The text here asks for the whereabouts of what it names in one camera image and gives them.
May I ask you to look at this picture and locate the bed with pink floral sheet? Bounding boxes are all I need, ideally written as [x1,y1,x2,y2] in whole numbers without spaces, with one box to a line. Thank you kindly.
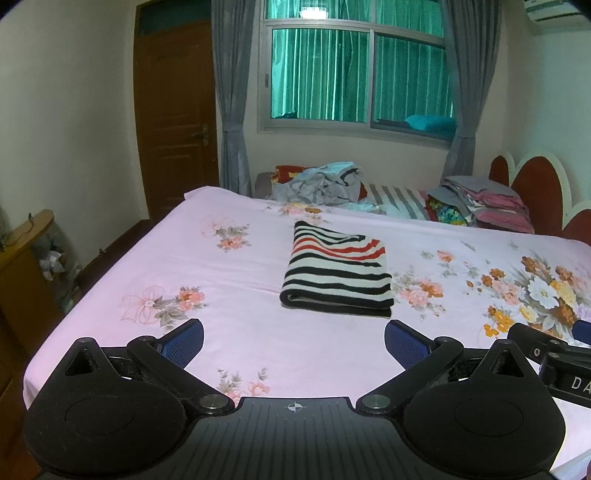
[23,185,591,480]

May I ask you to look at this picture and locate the striped knit sweater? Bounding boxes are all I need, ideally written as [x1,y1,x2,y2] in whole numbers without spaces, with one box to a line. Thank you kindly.
[279,220,396,319]

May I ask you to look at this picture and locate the pile of grey clothes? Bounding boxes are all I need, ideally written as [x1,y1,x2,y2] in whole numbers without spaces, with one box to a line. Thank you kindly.
[269,161,366,207]

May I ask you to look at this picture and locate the stack of folded pink clothes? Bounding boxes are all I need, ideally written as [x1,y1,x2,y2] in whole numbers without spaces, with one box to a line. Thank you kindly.
[434,174,537,234]

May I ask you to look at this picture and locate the grey curtain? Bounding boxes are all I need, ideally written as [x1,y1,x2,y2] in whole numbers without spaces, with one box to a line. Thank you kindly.
[210,0,265,197]
[438,0,505,182]

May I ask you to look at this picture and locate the brown wooden door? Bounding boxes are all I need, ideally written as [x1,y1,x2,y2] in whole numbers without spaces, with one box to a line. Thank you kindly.
[133,0,221,224]

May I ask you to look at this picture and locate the crumpled white paper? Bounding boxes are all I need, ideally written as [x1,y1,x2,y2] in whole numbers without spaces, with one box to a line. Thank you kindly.
[38,250,66,279]

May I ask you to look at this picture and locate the grey striped pillow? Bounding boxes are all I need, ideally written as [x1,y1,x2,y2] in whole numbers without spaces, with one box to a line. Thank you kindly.
[364,184,431,221]

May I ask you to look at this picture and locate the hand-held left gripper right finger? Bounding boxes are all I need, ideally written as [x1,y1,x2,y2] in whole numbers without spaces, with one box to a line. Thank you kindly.
[355,320,546,416]

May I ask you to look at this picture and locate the colourful floral cushion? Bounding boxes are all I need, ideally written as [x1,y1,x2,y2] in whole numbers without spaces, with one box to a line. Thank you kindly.
[426,195,468,226]

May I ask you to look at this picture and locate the white air conditioner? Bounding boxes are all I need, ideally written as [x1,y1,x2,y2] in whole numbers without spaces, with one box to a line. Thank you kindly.
[522,0,588,25]

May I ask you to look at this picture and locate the wooden cabinet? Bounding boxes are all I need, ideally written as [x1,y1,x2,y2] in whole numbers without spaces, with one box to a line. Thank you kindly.
[0,209,75,344]

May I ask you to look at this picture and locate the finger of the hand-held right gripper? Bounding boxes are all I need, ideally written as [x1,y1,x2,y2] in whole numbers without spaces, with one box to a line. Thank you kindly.
[571,318,591,347]
[507,322,578,367]

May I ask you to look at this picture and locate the teal cloth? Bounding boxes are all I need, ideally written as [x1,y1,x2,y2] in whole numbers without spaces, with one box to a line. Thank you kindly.
[404,114,458,133]

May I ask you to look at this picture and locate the window with green blinds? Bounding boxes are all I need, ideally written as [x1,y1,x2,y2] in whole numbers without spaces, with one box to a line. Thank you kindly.
[256,0,459,149]

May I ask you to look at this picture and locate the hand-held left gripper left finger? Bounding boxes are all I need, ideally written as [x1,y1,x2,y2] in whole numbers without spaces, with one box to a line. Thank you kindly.
[44,318,235,416]

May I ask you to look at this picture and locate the red and white scalloped headboard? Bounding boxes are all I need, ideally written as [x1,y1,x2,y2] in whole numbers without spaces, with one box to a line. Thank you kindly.
[488,149,591,241]

